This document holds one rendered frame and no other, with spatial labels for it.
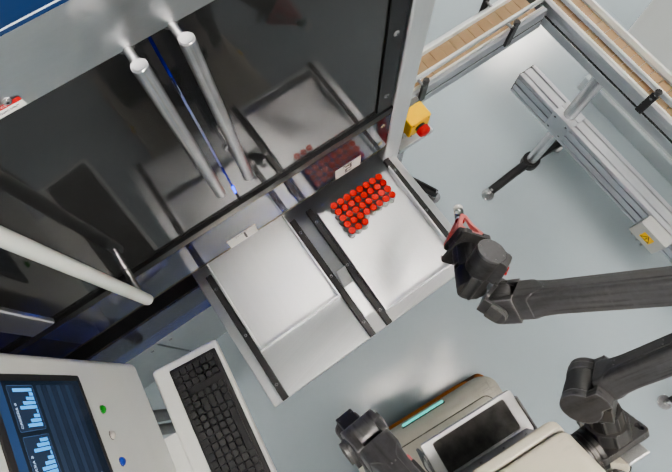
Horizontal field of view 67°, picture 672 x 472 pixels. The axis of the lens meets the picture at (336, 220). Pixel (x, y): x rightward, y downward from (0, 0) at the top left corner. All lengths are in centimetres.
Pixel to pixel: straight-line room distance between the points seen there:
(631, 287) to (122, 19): 82
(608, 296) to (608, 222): 177
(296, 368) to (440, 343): 105
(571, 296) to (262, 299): 83
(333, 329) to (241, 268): 31
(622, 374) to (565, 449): 17
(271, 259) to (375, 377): 100
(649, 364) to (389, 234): 75
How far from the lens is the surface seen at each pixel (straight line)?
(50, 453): 107
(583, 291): 97
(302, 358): 143
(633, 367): 107
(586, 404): 113
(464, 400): 208
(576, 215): 267
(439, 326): 236
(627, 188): 216
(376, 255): 147
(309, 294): 145
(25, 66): 65
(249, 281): 147
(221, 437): 152
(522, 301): 101
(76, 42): 65
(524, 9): 184
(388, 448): 91
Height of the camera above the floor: 231
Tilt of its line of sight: 72 degrees down
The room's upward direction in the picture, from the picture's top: 2 degrees counter-clockwise
